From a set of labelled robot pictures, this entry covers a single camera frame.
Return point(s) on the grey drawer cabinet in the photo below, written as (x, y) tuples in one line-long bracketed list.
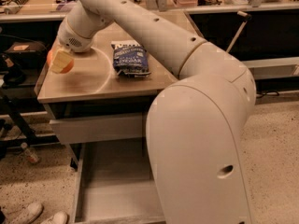
[(92, 88)]

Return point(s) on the plastic water bottle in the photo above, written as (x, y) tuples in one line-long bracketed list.
[(30, 153)]

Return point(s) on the open middle drawer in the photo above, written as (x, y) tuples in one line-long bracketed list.
[(115, 185)]

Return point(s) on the black bag on shelf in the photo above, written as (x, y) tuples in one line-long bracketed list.
[(29, 55)]

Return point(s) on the white sneaker right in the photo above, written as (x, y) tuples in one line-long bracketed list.
[(58, 218)]

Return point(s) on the closed top drawer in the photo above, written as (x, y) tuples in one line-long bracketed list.
[(100, 128)]

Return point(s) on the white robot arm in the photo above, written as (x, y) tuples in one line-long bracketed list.
[(193, 126)]

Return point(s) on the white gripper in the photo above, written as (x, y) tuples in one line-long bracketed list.
[(69, 38)]

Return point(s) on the white sneaker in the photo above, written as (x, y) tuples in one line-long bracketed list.
[(58, 218), (27, 216)]

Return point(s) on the blue chip bag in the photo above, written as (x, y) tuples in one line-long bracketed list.
[(130, 59)]

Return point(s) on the white sneaker left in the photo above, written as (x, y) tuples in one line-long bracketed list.
[(27, 216)]

